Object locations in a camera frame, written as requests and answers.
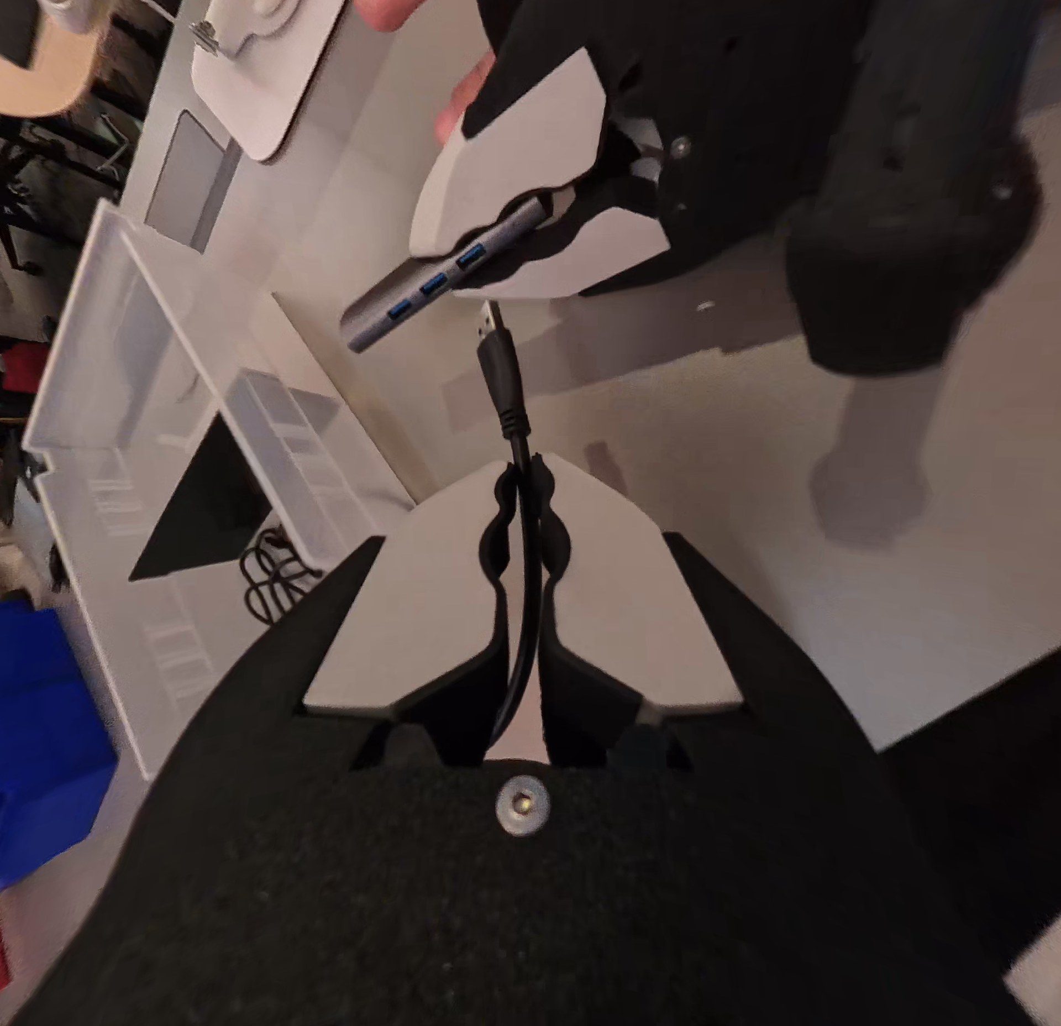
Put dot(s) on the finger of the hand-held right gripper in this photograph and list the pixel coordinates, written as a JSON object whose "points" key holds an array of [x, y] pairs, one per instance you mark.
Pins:
{"points": [[597, 251], [514, 147]]}

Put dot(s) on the black bin divider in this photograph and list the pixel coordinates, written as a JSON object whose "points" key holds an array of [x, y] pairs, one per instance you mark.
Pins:
{"points": [[207, 512]]}

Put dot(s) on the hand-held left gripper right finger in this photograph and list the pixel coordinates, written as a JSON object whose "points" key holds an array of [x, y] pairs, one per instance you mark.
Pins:
{"points": [[646, 628]]}

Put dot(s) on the clear plastic bin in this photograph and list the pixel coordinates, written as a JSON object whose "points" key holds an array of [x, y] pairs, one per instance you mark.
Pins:
{"points": [[124, 363]]}

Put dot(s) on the grey USB hub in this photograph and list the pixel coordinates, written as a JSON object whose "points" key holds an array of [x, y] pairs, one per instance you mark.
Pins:
{"points": [[398, 304]]}

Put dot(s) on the black flat panel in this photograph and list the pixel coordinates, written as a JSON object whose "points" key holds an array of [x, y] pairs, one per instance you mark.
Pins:
{"points": [[15, 23]]}

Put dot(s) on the person's black clothing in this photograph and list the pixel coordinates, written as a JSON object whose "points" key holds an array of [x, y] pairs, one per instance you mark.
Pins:
{"points": [[995, 794]]}

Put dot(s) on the blue plastic bin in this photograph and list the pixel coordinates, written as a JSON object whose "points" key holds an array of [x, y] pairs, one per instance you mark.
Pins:
{"points": [[41, 727]]}

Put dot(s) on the grey desk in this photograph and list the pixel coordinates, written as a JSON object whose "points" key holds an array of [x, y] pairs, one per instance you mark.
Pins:
{"points": [[746, 503]]}

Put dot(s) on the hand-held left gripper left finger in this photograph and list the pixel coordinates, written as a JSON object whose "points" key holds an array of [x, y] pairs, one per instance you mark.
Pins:
{"points": [[414, 611]]}

